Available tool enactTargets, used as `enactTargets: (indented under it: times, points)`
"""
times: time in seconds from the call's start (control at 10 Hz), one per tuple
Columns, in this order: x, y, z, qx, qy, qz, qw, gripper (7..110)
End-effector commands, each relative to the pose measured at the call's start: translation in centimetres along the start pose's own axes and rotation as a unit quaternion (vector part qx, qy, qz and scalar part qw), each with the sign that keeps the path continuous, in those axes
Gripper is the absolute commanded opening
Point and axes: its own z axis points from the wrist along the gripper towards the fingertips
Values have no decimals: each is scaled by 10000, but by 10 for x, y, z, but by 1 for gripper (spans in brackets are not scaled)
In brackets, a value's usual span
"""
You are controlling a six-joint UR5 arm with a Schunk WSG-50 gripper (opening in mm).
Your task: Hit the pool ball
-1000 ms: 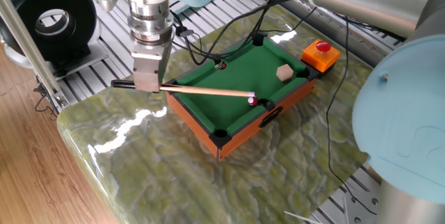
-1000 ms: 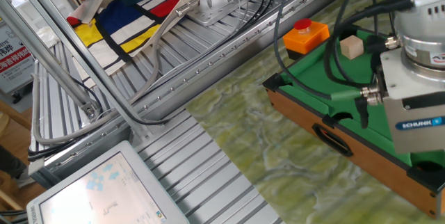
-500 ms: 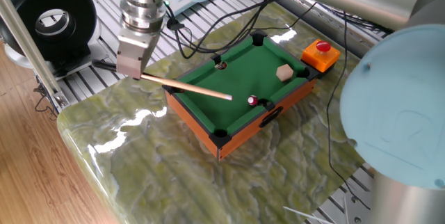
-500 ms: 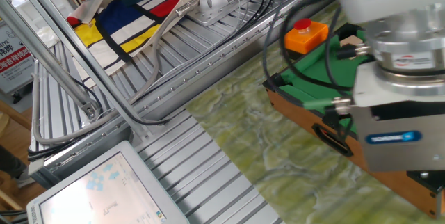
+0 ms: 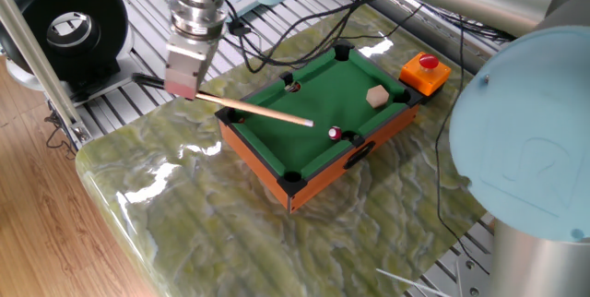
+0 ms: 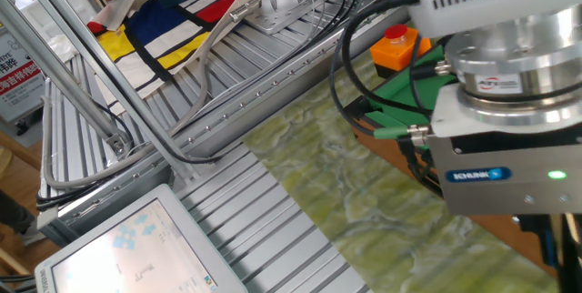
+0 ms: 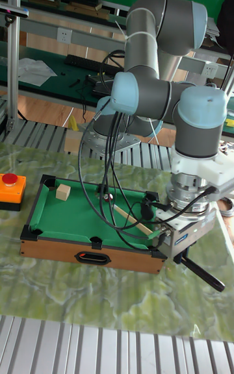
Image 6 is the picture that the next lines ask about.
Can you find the orange box red push button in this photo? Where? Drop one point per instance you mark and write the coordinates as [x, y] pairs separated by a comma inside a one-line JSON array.
[[395, 52]]

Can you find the silver robot mounting plate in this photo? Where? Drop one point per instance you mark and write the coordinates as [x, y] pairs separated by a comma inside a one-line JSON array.
[[291, 20]]

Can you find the aluminium frame post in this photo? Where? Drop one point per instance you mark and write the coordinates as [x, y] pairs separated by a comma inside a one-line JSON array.
[[68, 27]]

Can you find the grey aluminium rail beam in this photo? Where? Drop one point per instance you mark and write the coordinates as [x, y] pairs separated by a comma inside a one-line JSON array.
[[245, 111]]

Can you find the white sign red text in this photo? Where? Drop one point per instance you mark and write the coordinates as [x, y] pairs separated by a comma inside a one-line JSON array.
[[18, 79]]

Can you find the mini green felt pool table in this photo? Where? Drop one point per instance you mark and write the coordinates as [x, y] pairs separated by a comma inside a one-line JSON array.
[[400, 88]]

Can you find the person in dark clothes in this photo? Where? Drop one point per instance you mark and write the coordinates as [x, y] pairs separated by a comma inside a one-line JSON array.
[[16, 213]]

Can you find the colour block cloth bag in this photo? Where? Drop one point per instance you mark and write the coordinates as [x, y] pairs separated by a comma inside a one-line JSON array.
[[154, 43]]

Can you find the aluminium frame brace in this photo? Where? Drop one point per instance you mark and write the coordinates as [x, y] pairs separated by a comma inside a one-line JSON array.
[[59, 74]]

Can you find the silver Schunk gripper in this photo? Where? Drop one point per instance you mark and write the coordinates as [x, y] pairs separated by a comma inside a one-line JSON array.
[[500, 184]]

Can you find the green marble slab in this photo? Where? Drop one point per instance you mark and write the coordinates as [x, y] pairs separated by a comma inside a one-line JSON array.
[[345, 220]]

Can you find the white teach pendant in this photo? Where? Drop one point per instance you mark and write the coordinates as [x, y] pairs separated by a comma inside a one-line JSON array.
[[136, 247]]

